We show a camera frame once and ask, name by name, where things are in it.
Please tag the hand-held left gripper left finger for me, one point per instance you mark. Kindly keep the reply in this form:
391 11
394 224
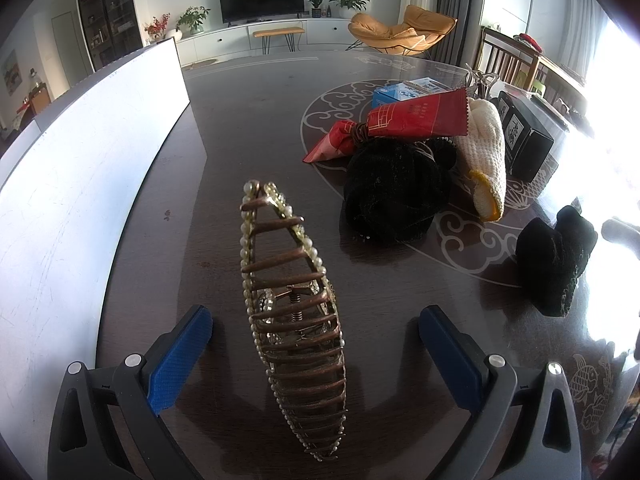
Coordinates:
180 355

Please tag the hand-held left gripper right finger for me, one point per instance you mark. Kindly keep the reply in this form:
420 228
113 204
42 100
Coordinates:
450 355

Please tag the pearl metal hair claw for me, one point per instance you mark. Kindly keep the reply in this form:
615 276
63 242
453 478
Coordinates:
300 340

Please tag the dark patterned desktop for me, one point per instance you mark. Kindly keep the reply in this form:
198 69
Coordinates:
260 125

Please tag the black knit glove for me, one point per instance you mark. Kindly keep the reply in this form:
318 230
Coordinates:
550 265

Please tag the black knit hat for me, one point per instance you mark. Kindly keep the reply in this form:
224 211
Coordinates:
395 190

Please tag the white knit glove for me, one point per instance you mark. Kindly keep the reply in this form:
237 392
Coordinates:
482 150

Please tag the pale cloth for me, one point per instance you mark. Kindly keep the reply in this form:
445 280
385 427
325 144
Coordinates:
622 232

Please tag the black carton box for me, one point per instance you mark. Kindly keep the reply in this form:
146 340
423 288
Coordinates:
525 135

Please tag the red snack packet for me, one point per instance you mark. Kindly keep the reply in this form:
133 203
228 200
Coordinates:
420 115

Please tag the blue carton box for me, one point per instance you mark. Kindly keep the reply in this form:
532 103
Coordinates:
400 92

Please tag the wooden chair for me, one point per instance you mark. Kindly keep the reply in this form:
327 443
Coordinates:
505 57

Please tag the white round vase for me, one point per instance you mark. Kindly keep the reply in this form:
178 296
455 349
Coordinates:
175 35

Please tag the orange lounge chair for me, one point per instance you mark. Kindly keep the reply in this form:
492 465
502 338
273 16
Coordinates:
395 32

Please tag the red flower bouquet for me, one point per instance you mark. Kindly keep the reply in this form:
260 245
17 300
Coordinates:
157 25

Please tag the green potted plant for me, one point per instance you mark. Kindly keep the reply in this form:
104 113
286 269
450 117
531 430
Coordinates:
192 19

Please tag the wooden bench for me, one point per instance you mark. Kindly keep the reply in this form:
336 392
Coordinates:
277 31

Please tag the white television cabinet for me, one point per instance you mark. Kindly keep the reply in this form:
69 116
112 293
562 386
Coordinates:
325 32

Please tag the dark display cabinet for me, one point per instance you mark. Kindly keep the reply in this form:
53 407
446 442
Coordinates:
110 10

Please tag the large leafy potted plant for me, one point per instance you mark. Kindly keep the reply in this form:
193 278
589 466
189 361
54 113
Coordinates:
347 0

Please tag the small potted plant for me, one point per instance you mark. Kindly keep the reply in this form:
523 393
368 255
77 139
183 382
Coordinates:
315 5

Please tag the framed wall painting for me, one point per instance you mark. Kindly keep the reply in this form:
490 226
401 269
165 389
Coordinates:
12 74

